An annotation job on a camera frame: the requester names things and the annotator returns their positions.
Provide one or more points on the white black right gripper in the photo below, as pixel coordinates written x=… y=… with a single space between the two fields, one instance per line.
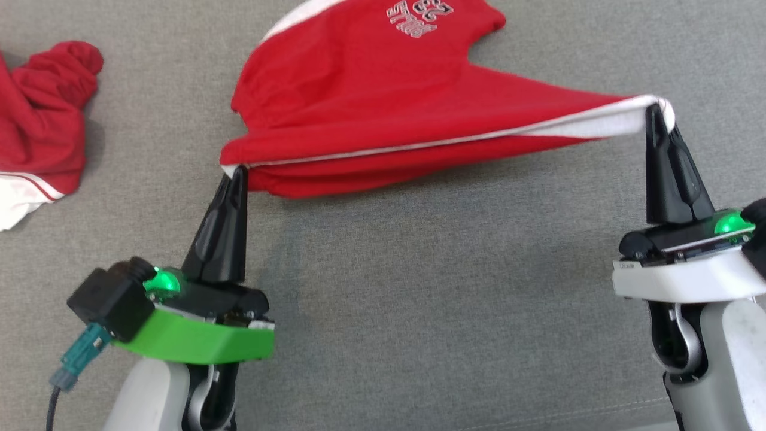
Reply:
x=682 y=275

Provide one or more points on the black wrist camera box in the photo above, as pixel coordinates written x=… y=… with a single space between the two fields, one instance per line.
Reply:
x=108 y=299
x=757 y=239

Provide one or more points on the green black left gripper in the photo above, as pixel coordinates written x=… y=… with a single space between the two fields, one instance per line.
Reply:
x=197 y=341

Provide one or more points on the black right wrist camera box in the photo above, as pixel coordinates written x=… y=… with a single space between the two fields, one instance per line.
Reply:
x=757 y=239

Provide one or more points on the grey fabric sofa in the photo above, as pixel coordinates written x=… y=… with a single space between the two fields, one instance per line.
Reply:
x=419 y=299

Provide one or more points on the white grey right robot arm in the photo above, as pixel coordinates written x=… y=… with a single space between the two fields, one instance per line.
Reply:
x=736 y=371

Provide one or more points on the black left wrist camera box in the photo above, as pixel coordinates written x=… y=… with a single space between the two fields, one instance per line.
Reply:
x=108 y=299

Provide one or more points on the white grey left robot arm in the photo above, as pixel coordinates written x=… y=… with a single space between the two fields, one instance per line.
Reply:
x=143 y=401

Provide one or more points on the red white basketball jersey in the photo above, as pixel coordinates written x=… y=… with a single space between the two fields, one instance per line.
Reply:
x=371 y=108
x=42 y=131

